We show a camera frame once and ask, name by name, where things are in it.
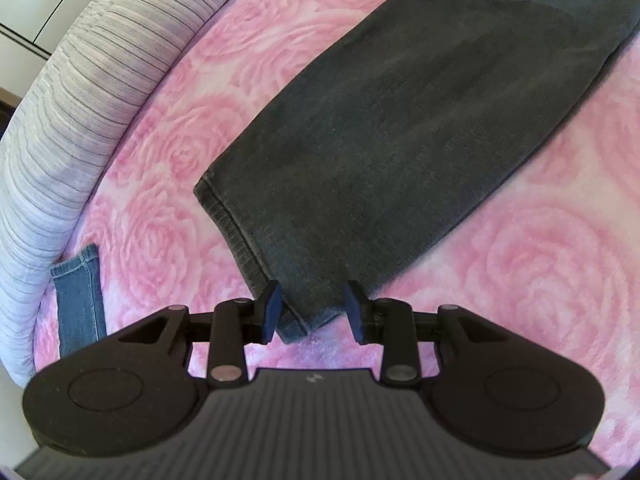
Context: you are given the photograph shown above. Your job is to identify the white wardrobe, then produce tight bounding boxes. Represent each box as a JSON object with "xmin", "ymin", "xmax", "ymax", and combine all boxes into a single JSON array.
[{"xmin": 0, "ymin": 0, "xmax": 136, "ymax": 61}]

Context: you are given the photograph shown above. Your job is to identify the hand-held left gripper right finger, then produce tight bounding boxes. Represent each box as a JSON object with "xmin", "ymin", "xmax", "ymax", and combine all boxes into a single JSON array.
[{"xmin": 345, "ymin": 281, "xmax": 538, "ymax": 388}]

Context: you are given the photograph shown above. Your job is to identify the blue jeans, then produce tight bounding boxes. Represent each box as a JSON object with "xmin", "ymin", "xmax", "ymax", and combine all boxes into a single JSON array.
[{"xmin": 50, "ymin": 243, "xmax": 107, "ymax": 358}]

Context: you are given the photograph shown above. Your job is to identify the dark grey jeans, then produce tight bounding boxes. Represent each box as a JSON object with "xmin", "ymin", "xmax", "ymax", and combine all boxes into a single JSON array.
[{"xmin": 193, "ymin": 0, "xmax": 640, "ymax": 345}]

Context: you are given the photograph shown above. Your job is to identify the pink rose blanket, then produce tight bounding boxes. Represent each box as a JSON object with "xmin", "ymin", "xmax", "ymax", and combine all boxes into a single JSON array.
[{"xmin": 32, "ymin": 0, "xmax": 640, "ymax": 466}]

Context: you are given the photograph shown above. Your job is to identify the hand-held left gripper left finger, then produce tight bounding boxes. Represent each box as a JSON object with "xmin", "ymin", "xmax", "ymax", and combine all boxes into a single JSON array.
[{"xmin": 90, "ymin": 280, "xmax": 282, "ymax": 389}]

